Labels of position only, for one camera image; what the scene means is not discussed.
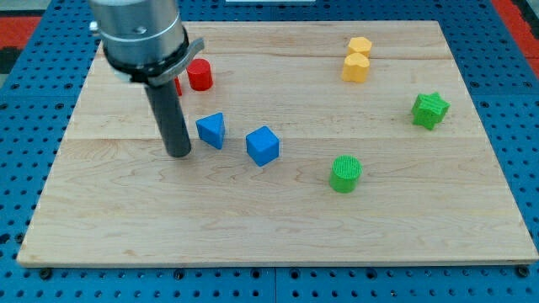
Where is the blue cube block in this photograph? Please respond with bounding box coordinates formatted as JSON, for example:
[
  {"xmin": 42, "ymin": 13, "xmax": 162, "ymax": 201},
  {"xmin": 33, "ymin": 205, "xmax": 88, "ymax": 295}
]
[{"xmin": 246, "ymin": 125, "xmax": 280, "ymax": 167}]

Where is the green cylinder block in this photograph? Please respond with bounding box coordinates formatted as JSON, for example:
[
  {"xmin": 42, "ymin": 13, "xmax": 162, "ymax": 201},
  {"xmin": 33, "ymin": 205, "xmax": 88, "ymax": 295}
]
[{"xmin": 329, "ymin": 155, "xmax": 362, "ymax": 194}]

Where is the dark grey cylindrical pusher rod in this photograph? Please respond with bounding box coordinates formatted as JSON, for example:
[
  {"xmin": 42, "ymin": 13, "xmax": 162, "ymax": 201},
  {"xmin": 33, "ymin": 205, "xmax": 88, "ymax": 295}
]
[{"xmin": 145, "ymin": 81, "xmax": 191, "ymax": 157}]

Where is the yellow heart block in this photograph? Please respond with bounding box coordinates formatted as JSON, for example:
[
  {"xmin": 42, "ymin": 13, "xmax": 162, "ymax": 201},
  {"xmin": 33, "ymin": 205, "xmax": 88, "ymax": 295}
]
[{"xmin": 341, "ymin": 53, "xmax": 370, "ymax": 82}]

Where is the green star block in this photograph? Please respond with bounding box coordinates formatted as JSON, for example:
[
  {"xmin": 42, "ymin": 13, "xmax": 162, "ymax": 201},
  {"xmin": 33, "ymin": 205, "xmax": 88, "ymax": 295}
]
[{"xmin": 411, "ymin": 92, "xmax": 451, "ymax": 130}]

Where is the red block behind rod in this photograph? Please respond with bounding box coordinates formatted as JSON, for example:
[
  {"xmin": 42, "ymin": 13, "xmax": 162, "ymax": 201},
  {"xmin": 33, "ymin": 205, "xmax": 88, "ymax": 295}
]
[{"xmin": 174, "ymin": 77, "xmax": 183, "ymax": 96}]

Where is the blue triangular prism block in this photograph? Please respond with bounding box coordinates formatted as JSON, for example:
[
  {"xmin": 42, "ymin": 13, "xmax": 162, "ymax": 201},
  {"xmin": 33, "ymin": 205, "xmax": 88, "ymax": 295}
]
[{"xmin": 195, "ymin": 112, "xmax": 226, "ymax": 150}]

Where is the yellow hexagon block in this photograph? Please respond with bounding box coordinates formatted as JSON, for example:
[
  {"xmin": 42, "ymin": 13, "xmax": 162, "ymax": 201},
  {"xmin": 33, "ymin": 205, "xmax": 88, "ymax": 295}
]
[{"xmin": 347, "ymin": 36, "xmax": 372, "ymax": 58}]

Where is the red cylinder block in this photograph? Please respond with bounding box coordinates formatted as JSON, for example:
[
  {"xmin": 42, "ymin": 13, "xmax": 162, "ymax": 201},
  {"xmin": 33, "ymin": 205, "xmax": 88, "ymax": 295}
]
[{"xmin": 187, "ymin": 58, "xmax": 213, "ymax": 91}]

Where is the light wooden board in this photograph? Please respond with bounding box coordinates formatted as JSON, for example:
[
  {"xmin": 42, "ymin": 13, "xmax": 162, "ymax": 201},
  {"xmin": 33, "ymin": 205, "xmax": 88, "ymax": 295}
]
[{"xmin": 17, "ymin": 21, "xmax": 538, "ymax": 268}]

